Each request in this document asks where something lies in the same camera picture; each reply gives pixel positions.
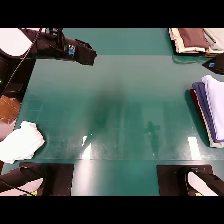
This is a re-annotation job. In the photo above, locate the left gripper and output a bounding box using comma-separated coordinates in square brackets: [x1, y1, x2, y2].
[65, 37, 98, 67]

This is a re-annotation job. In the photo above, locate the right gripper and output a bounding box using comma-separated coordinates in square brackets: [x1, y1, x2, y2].
[201, 52, 224, 75]

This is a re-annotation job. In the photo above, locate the white garment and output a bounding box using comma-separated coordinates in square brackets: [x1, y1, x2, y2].
[0, 120, 46, 165]
[202, 27, 224, 53]

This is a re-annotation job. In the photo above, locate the brown garment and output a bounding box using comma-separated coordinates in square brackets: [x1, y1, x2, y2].
[177, 27, 212, 50]

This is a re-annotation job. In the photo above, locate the purple garment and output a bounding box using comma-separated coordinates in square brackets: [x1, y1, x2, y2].
[192, 81, 224, 144]

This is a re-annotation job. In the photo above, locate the red garment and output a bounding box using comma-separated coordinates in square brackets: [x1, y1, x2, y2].
[189, 88, 214, 143]

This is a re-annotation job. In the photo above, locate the cream garment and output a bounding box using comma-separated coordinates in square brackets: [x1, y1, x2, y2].
[168, 27, 208, 55]

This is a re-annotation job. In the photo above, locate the beige garment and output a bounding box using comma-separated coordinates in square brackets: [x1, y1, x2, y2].
[199, 109, 224, 150]

